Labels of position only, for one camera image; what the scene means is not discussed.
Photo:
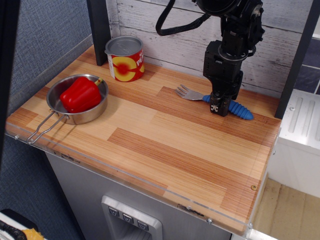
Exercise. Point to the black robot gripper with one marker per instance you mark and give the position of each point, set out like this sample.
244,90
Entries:
225,76

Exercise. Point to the blue handled metal fork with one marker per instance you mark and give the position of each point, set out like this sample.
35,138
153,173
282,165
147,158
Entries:
234,107

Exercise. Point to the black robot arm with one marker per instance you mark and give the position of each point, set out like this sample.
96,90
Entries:
241,29

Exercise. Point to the grey cabinet with dispenser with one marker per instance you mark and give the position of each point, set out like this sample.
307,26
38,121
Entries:
109,205

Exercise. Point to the white appliance at right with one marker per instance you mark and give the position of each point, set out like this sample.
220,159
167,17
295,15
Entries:
295,160

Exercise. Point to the red yellow tin can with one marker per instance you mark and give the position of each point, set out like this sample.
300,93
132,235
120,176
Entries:
125,58

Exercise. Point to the red bell pepper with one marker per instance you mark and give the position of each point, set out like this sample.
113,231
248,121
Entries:
82,95

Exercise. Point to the dark right frame post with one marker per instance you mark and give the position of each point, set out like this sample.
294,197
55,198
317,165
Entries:
301,51

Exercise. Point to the dark frame post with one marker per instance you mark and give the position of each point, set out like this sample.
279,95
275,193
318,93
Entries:
301,51
100,28

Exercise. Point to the dark left frame post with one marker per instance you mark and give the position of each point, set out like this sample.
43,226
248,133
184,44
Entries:
100,28

